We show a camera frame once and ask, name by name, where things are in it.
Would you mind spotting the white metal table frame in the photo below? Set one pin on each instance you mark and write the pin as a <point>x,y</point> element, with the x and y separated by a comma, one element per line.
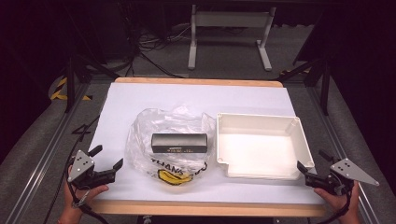
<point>193,46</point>

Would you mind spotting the black tripod stand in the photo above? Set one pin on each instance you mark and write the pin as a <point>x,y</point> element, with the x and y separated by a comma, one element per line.
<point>325,84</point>
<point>70,81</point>

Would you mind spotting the yellow black hazard tape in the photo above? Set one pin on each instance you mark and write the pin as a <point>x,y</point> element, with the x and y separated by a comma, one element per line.
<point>59,90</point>

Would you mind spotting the white plastic container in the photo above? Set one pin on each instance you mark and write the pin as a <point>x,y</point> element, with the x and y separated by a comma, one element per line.
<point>258,149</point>

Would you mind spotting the clear plastic bag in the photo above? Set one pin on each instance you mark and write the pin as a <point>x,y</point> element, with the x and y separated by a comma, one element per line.
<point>169,123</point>

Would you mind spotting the black rectangular box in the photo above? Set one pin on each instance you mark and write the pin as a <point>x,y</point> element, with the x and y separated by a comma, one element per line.
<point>179,143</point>

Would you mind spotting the aluminium rail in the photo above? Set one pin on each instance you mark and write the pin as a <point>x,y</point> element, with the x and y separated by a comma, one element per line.
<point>336,133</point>
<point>40,161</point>

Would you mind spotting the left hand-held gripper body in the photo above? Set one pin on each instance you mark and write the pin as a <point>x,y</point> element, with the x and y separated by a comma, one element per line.
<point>81,163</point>

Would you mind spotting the person's left hand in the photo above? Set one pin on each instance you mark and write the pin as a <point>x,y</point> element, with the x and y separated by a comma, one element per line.
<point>72,199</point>

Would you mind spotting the person's right hand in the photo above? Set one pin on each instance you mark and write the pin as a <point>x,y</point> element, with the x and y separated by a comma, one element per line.
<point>345,202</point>

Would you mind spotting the white paper sheet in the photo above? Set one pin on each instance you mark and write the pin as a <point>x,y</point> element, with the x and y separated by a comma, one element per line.
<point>193,96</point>

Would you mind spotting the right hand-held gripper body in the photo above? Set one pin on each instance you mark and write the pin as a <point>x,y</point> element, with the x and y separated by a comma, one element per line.
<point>347,171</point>

